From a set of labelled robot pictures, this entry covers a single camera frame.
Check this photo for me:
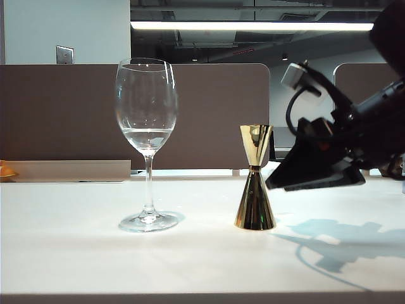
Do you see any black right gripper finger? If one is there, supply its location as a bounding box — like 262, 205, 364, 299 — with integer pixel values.
265, 144, 349, 191
283, 166, 366, 193

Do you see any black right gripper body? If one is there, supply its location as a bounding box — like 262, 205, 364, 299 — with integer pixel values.
297, 104, 405, 170

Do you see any gold double-cone jigger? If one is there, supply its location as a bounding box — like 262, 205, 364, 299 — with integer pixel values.
234, 124, 277, 231

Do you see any clear wine glass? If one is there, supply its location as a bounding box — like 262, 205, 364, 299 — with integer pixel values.
115, 57, 186, 234

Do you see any white background desk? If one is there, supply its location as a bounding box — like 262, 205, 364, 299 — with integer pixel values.
274, 146, 294, 160

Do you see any grey background desk screen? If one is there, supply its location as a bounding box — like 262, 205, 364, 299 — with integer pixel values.
272, 126, 291, 149

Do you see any grey monitor right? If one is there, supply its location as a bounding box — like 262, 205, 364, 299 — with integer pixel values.
332, 62, 398, 107

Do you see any grey monitor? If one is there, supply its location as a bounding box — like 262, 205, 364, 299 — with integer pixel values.
332, 62, 398, 107
0, 63, 271, 177

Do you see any long ceiling light strip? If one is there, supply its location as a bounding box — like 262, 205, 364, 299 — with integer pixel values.
130, 20, 376, 32

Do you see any grey monitor left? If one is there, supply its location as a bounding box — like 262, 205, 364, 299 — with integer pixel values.
0, 63, 271, 177

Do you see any orange object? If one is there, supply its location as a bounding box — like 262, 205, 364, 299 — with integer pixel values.
0, 160, 16, 183

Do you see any black camera cable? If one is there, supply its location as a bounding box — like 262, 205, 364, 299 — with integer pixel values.
285, 89, 306, 136

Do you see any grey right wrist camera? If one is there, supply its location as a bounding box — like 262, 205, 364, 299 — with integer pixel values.
280, 62, 323, 99

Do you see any metal wall switch plate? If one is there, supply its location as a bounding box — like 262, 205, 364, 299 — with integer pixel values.
56, 45, 75, 65

